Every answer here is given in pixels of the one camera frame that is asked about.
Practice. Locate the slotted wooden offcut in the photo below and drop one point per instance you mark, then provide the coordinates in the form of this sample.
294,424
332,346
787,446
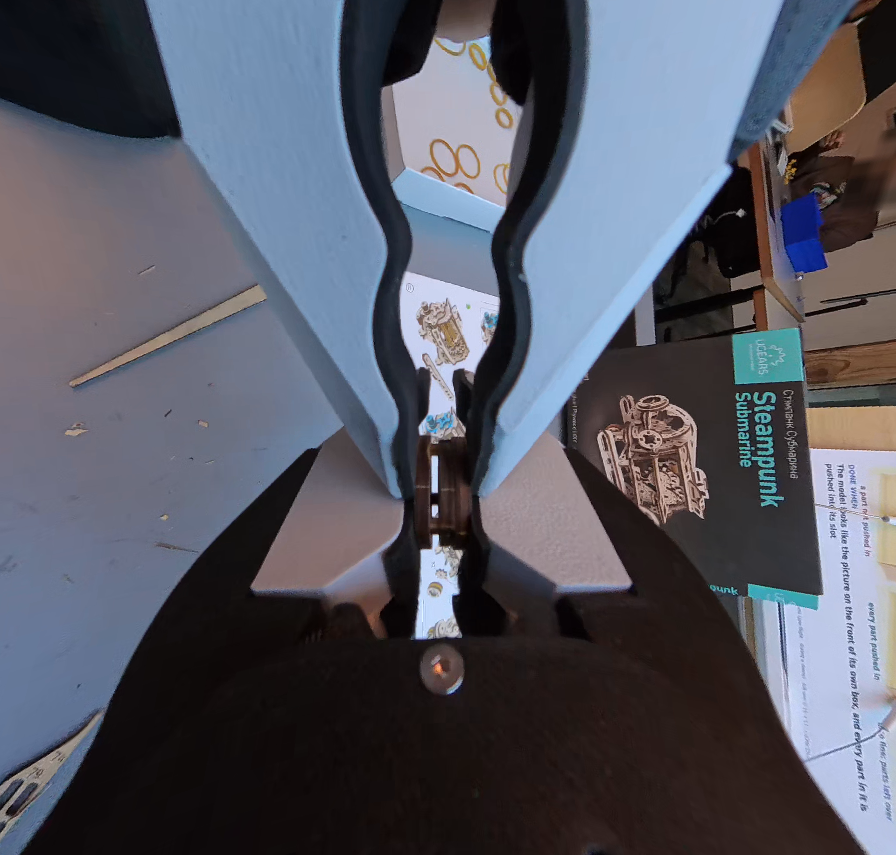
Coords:
42,785

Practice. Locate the group of yellow rubber bands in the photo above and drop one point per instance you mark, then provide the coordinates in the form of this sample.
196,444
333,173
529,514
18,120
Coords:
470,56

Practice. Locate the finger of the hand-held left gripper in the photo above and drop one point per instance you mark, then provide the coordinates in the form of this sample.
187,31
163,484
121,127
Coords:
266,169
630,169

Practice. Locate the white instruction sign board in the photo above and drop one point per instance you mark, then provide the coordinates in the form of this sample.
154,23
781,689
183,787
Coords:
840,624

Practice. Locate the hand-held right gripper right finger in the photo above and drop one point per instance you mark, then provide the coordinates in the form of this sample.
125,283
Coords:
553,533

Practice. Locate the thin wooden stick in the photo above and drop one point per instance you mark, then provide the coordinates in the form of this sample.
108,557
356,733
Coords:
168,336

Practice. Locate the illustrated instruction booklet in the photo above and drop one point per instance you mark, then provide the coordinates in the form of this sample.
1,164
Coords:
448,330

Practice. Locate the round wooden wheel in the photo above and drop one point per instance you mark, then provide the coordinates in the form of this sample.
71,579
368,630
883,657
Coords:
439,498

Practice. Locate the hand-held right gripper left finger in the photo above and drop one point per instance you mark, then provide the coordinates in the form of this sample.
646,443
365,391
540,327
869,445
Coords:
329,533

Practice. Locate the white cardboard tray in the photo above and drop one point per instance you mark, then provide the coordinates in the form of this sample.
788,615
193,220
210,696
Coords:
441,201

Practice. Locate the blue plastic bin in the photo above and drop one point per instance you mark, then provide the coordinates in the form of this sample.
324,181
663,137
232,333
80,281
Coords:
805,236

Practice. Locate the black model kit box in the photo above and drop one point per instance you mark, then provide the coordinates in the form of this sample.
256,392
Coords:
707,379

